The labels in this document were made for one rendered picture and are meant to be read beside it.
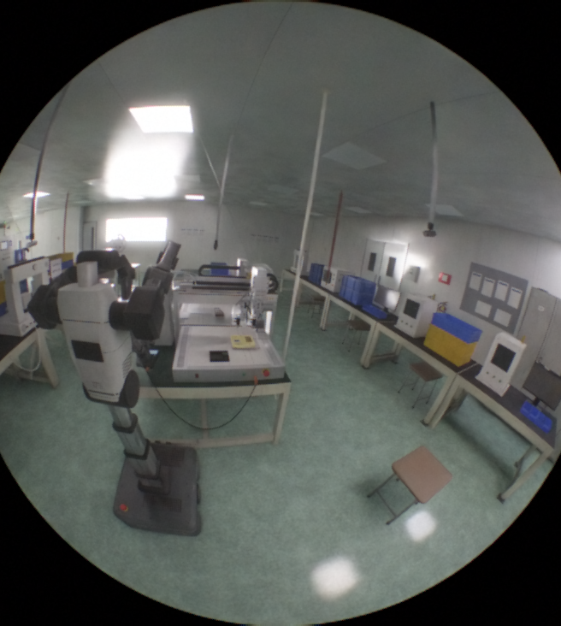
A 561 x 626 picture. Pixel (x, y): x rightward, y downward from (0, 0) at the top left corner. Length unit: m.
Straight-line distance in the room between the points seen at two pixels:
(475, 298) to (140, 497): 4.86
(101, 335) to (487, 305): 4.50
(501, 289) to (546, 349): 1.31
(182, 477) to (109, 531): 0.75
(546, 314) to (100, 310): 4.06
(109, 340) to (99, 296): 0.14
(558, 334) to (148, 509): 4.39
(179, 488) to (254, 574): 0.73
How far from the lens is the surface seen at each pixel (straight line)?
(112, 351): 0.76
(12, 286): 2.59
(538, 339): 3.71
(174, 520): 1.45
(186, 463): 1.61
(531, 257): 4.24
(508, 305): 4.19
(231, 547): 1.65
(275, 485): 1.81
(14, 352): 2.52
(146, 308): 0.62
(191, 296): 1.59
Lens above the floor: 1.63
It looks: 19 degrees down
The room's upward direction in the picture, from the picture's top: 8 degrees clockwise
